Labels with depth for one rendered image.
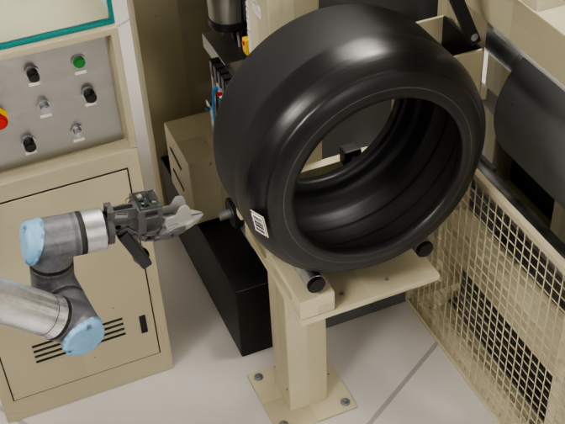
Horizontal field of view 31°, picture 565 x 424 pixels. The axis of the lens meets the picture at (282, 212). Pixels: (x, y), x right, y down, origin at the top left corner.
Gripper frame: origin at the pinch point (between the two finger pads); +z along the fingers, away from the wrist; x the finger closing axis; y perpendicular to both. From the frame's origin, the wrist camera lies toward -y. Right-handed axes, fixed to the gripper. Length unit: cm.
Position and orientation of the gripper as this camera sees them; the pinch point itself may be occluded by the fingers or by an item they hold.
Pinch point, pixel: (197, 218)
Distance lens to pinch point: 217.0
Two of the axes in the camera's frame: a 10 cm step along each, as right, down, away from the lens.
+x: -3.9, -5.8, 7.2
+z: 9.2, -1.8, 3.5
